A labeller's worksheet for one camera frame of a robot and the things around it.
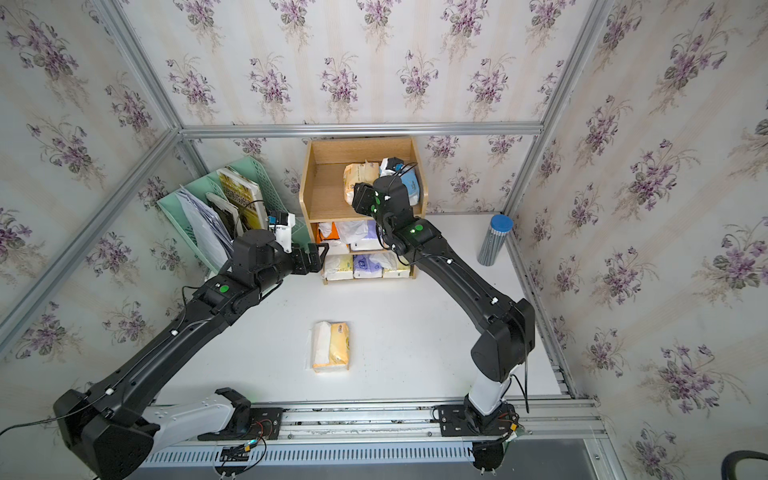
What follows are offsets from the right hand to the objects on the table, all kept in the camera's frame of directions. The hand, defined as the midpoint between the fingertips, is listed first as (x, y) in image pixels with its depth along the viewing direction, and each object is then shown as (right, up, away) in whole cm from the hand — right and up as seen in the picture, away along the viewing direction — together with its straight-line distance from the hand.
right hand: (365, 187), depth 74 cm
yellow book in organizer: (-39, +1, +19) cm, 44 cm away
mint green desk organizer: (-43, +12, +30) cm, 54 cm away
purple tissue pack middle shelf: (-1, -12, +9) cm, 15 cm away
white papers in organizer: (-43, -11, +7) cm, 45 cm away
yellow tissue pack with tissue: (-10, -42, +6) cm, 44 cm away
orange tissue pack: (-9, -12, +8) cm, 17 cm away
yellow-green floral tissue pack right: (+11, -23, +22) cm, 34 cm away
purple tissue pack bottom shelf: (-1, -22, +21) cm, 31 cm away
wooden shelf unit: (-3, -17, +12) cm, 21 cm away
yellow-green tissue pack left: (-10, -22, +20) cm, 31 cm away
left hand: (-12, -15, -1) cm, 19 cm away
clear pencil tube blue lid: (+40, -10, +16) cm, 45 cm away
